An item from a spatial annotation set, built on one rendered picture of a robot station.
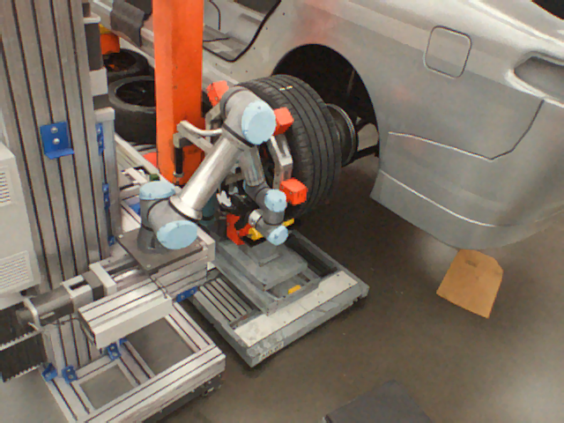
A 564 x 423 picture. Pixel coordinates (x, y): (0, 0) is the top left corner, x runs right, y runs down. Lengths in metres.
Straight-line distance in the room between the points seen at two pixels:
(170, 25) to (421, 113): 1.11
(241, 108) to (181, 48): 0.92
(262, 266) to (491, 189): 1.22
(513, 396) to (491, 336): 0.37
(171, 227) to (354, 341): 1.41
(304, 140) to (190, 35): 0.71
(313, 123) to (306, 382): 1.18
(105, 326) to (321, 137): 1.11
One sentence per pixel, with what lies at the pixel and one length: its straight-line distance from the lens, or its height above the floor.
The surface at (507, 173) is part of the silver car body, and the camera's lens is 1.99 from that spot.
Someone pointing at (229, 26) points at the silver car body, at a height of 0.85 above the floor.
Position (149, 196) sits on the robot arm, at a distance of 1.69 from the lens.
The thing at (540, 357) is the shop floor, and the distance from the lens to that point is 3.07.
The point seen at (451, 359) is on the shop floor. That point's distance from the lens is 2.82.
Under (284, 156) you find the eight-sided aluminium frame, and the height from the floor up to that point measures 0.98.
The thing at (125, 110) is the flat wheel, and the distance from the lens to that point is 3.58.
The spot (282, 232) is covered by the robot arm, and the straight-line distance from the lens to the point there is 1.83.
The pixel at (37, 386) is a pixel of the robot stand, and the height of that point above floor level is 0.21.
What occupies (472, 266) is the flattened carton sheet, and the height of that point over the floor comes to 0.01.
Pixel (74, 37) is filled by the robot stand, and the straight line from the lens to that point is 1.58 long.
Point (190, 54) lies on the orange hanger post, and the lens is 2.44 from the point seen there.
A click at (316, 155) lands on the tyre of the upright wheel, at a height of 0.98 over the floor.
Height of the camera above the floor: 1.98
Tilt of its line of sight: 35 degrees down
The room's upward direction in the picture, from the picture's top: 8 degrees clockwise
